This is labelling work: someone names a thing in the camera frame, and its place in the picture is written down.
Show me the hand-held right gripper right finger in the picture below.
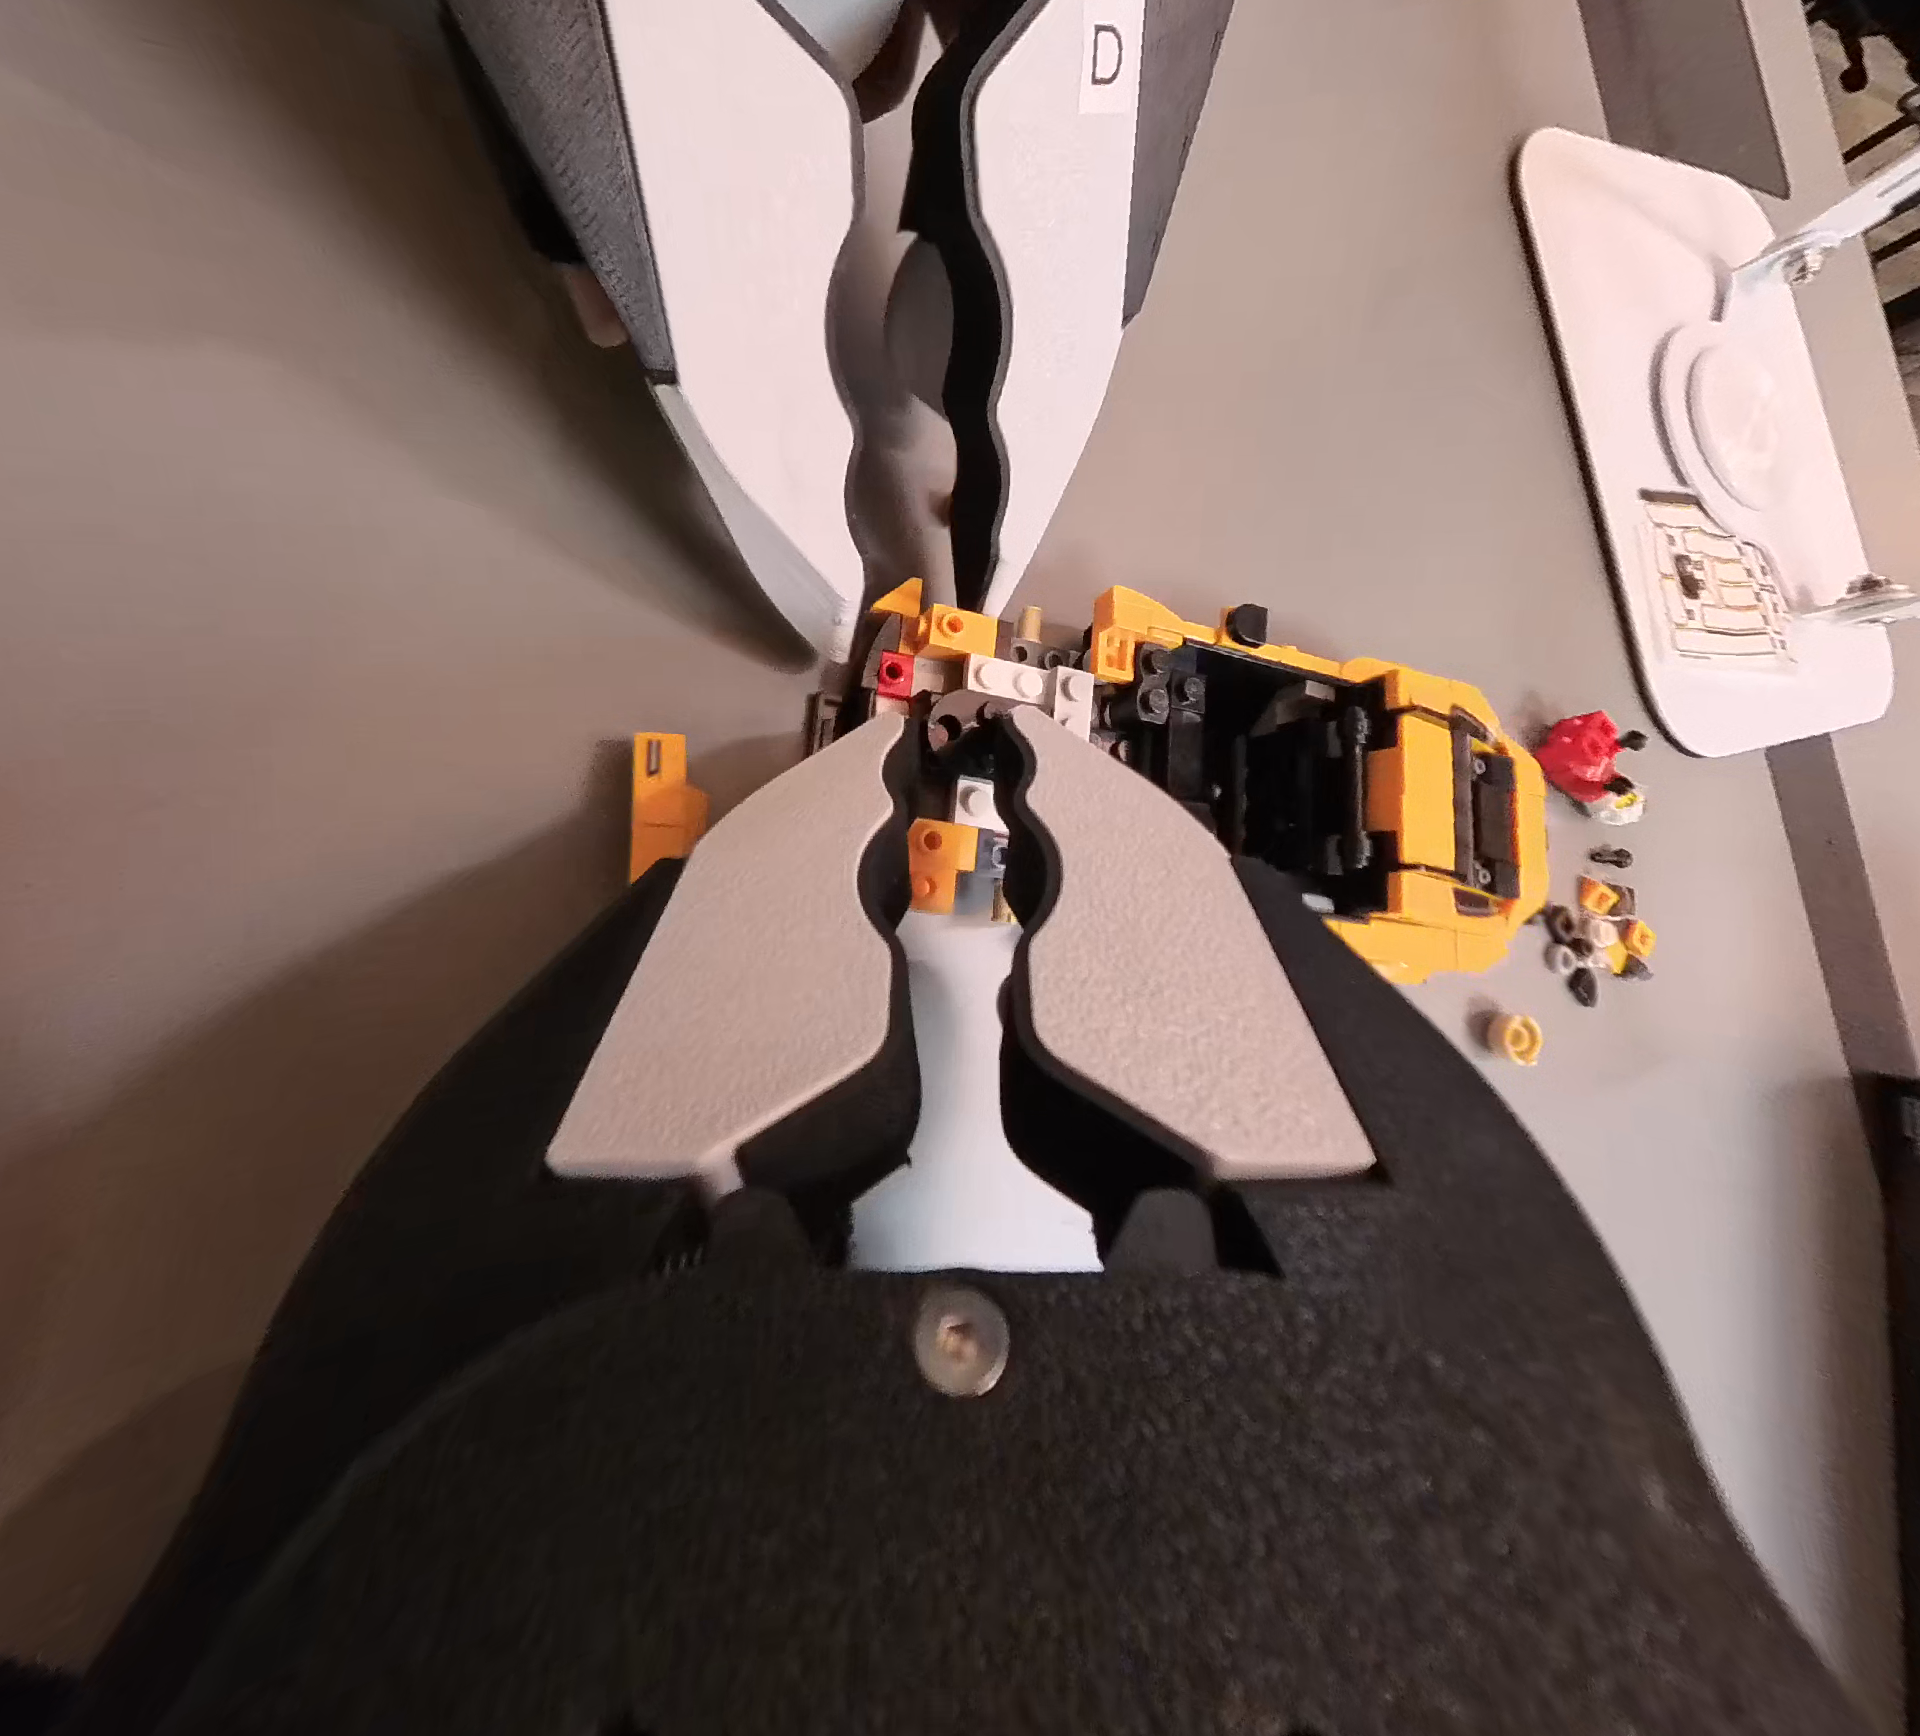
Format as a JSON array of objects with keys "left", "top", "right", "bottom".
[{"left": 998, "top": 711, "right": 1379, "bottom": 1271}]

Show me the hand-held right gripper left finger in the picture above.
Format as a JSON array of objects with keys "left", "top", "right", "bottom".
[{"left": 544, "top": 713, "right": 924, "bottom": 1271}]

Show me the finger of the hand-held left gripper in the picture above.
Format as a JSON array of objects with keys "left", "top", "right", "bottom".
[
  {"left": 895, "top": 0, "right": 1157, "bottom": 620},
  {"left": 592, "top": 0, "right": 879, "bottom": 669}
]

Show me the yellow lego car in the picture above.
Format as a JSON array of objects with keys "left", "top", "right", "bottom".
[{"left": 810, "top": 578, "right": 1549, "bottom": 987}]

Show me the yellow lego side panel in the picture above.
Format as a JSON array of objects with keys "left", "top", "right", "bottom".
[{"left": 625, "top": 731, "right": 711, "bottom": 887}]

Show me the cluster of tiny lego parts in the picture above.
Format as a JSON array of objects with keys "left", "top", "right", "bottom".
[{"left": 1541, "top": 842, "right": 1662, "bottom": 1014}]

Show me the red lego minifigure piece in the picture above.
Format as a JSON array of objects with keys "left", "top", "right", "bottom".
[{"left": 1531, "top": 711, "right": 1652, "bottom": 820}]

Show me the lego sticker sheet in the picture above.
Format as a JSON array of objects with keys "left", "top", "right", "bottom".
[{"left": 1631, "top": 489, "right": 1798, "bottom": 669}]

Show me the person's left hand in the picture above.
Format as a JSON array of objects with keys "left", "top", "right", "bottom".
[{"left": 858, "top": 0, "right": 965, "bottom": 126}]

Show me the white book stand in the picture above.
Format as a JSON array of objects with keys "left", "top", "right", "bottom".
[{"left": 1511, "top": 122, "right": 1920, "bottom": 764}]

